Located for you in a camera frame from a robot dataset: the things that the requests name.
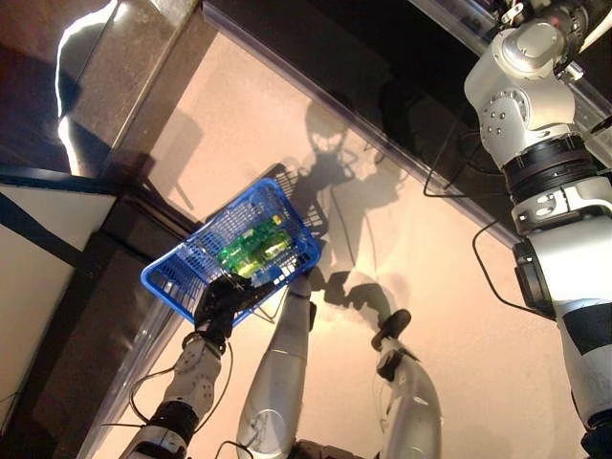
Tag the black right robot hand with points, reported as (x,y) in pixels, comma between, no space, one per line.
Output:
(569,19)

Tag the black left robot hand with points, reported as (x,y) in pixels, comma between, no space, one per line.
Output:
(225,301)

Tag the blue plastic shopping basket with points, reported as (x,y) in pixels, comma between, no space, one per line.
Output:
(201,248)

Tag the green Sprite bottle yellow cap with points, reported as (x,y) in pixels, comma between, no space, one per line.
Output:
(248,260)
(258,234)

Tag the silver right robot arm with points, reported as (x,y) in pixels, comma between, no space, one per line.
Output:
(526,95)

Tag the dark brown side shelf unit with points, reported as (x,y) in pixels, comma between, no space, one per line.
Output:
(119,72)

